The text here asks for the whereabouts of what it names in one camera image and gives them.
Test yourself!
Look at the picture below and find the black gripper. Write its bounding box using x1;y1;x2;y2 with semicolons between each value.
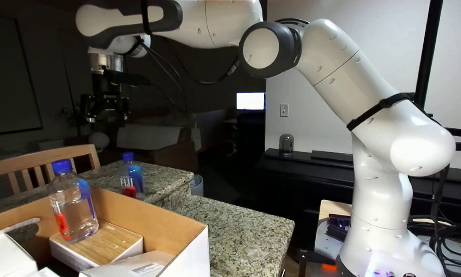
81;69;133;124

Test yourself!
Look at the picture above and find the clear Fiji water bottle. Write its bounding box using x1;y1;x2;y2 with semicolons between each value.
119;150;147;200
47;158;101;244

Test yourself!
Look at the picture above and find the open cardboard box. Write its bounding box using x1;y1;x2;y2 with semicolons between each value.
0;183;213;277

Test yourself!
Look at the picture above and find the white box with wooden lid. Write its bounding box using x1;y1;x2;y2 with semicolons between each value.
48;220;145;274

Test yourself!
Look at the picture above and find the white box with label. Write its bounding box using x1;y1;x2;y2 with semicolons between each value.
79;250;179;277

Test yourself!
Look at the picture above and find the plain white box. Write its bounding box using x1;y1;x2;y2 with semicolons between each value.
0;230;41;277

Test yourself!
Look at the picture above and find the white upholstered sofa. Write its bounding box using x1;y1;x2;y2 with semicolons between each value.
116;121;202;152

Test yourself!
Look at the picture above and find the wooden chair back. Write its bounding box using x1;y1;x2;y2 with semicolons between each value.
0;143;104;206

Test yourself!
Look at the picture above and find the translucent waste bin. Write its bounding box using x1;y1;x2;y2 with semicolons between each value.
190;174;207;198

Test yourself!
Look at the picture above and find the lit computer monitor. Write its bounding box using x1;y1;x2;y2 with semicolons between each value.
234;90;268;112

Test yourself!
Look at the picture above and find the small glass jar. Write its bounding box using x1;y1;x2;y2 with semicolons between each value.
279;132;296;158

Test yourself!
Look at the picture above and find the black low console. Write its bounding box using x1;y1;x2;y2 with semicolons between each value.
254;146;461;227

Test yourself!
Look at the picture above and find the black flat bar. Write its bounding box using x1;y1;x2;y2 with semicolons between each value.
311;149;359;164

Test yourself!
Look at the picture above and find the small light wooden table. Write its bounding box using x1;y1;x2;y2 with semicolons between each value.
314;198;356;258

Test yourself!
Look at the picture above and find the black electronic device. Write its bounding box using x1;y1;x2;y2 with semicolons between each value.
326;214;353;241

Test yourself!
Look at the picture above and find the black vertical pole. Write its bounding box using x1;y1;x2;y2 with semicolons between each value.
414;0;446;112

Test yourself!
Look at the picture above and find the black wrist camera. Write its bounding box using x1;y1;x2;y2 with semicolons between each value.
101;69;151;87

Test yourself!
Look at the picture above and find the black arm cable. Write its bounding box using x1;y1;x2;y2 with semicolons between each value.
136;17;314;117

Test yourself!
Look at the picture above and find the black base frame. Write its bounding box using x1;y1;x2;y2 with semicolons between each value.
296;247;345;277

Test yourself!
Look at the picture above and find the black cable strap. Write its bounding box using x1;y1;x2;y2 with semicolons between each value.
346;90;436;132

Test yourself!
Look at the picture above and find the black cable bundle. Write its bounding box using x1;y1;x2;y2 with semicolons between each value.
428;220;461;274

